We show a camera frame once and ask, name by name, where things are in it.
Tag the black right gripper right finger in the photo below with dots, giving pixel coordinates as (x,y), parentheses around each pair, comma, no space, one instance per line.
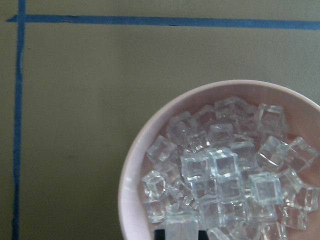
(202,235)

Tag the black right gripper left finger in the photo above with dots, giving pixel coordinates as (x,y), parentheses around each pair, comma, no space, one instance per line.
(159,234)

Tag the clear ice cube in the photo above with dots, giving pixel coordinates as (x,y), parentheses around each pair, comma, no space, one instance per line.
(182,225)

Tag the pile of clear ice cubes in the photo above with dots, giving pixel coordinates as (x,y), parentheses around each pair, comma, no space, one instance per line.
(231,163)

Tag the pink bowl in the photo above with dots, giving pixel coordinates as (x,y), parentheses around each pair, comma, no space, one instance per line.
(302,114)

